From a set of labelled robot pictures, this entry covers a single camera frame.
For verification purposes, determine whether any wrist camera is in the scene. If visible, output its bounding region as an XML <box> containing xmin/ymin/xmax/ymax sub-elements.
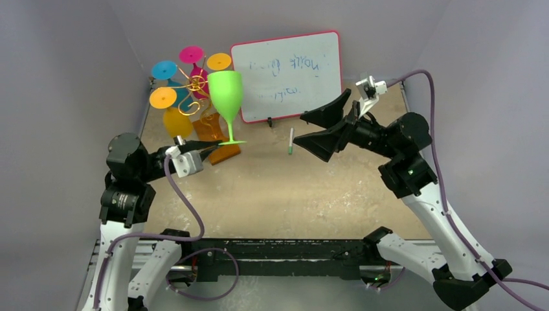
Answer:
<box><xmin>355</xmin><ymin>72</ymin><xmax>388</xmax><ymax>117</ymax></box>
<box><xmin>166</xmin><ymin>135</ymin><xmax>204</xmax><ymax>178</ymax></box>

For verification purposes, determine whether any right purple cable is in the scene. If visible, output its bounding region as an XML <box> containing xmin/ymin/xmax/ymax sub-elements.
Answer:
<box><xmin>386</xmin><ymin>69</ymin><xmax>549</xmax><ymax>311</ymax></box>

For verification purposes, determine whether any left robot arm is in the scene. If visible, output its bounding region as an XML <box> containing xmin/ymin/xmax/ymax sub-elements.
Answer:
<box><xmin>83</xmin><ymin>133</ymin><xmax>220</xmax><ymax>310</ymax></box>

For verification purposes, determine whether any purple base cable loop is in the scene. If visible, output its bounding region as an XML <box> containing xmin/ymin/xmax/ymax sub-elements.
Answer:
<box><xmin>165</xmin><ymin>248</ymin><xmax>240</xmax><ymax>302</ymax></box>

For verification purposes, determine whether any black aluminium base frame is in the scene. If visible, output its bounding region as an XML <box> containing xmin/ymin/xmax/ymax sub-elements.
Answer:
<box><xmin>87</xmin><ymin>237</ymin><xmax>447</xmax><ymax>284</ymax></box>

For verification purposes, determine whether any green whiteboard marker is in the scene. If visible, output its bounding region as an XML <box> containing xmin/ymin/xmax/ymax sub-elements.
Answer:
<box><xmin>287</xmin><ymin>127</ymin><xmax>295</xmax><ymax>155</ymax></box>

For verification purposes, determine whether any pink plastic wine glass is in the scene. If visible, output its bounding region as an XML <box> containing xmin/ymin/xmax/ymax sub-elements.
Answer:
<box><xmin>179</xmin><ymin>45</ymin><xmax>209</xmax><ymax>99</ymax></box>

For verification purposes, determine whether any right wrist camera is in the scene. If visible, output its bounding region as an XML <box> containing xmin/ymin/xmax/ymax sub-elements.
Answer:
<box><xmin>355</xmin><ymin>72</ymin><xmax>388</xmax><ymax>117</ymax></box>

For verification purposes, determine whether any gold wire wine glass rack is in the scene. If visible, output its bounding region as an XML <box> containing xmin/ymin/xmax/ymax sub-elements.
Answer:
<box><xmin>178</xmin><ymin>68</ymin><xmax>241</xmax><ymax>165</ymax></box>

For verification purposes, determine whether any green plastic wine glass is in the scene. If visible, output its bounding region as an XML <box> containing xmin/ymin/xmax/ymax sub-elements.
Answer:
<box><xmin>207</xmin><ymin>71</ymin><xmax>245</xmax><ymax>145</ymax></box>

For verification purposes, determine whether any clear wine glass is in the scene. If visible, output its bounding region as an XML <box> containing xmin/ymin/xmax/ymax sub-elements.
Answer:
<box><xmin>218</xmin><ymin>115</ymin><xmax>229</xmax><ymax>138</ymax></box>

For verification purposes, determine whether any orange plastic wine glass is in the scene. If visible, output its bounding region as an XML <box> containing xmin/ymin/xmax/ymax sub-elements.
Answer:
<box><xmin>149</xmin><ymin>87</ymin><xmax>193</xmax><ymax>138</ymax></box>

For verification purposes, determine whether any pink framed whiteboard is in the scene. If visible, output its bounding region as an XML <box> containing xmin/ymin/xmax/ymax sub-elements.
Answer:
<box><xmin>230</xmin><ymin>30</ymin><xmax>342</xmax><ymax>123</ymax></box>

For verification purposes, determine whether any blue plastic wine glass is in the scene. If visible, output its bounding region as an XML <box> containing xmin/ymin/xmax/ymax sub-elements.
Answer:
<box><xmin>151</xmin><ymin>60</ymin><xmax>193</xmax><ymax>113</ymax></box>

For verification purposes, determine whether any yellow plastic wine glass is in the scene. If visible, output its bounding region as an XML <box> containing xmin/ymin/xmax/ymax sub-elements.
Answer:
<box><xmin>207</xmin><ymin>52</ymin><xmax>232</xmax><ymax>71</ymax></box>

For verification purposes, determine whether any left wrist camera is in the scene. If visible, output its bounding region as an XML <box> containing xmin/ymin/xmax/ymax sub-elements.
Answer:
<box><xmin>166</xmin><ymin>135</ymin><xmax>204</xmax><ymax>178</ymax></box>

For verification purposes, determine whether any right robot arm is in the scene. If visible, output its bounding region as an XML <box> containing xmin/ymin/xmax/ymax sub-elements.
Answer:
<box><xmin>293</xmin><ymin>89</ymin><xmax>512</xmax><ymax>310</ymax></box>

